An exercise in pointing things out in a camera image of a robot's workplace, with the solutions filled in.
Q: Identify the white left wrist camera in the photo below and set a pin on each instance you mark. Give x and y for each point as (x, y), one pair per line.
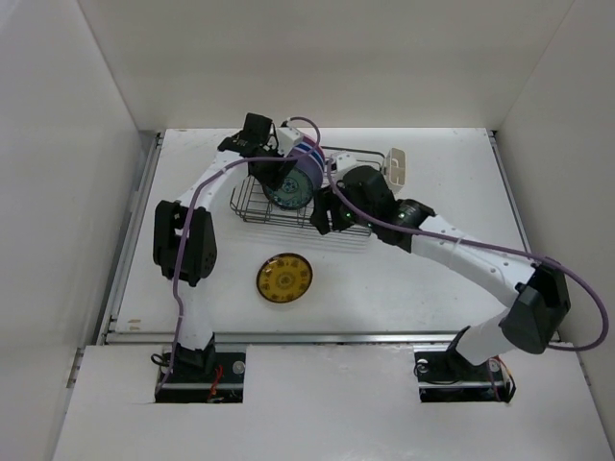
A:
(288, 138)

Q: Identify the pink plate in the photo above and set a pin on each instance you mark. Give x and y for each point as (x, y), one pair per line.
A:
(310, 142)

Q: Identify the aluminium front rail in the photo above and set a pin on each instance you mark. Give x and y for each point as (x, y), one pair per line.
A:
(279, 338)

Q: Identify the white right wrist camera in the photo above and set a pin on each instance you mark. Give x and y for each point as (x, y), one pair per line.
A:
(341, 163)

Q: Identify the white cutlery holder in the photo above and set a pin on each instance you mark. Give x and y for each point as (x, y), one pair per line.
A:
(394, 169)

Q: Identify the lilac plate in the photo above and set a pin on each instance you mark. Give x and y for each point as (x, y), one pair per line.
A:
(312, 168)

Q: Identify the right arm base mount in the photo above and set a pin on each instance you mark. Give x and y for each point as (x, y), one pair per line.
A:
(443, 378)

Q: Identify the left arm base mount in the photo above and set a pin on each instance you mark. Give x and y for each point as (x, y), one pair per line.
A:
(221, 381)

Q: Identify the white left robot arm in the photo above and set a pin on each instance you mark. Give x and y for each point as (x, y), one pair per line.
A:
(185, 246)

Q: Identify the wire dish rack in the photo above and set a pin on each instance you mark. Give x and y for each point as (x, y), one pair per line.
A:
(250, 203)

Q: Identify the teal patterned plate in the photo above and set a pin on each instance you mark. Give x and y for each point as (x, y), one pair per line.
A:
(295, 192)

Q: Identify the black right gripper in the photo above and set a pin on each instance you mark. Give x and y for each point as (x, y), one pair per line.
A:
(324, 200)

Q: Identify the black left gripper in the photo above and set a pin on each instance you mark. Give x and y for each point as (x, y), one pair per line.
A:
(273, 180)

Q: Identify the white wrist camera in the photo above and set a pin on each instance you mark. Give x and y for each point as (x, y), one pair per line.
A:
(288, 138)
(341, 163)

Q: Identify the yellow patterned plate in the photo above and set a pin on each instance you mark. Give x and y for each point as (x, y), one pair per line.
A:
(284, 278)

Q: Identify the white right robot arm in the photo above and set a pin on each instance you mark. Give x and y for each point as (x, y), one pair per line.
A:
(533, 293)

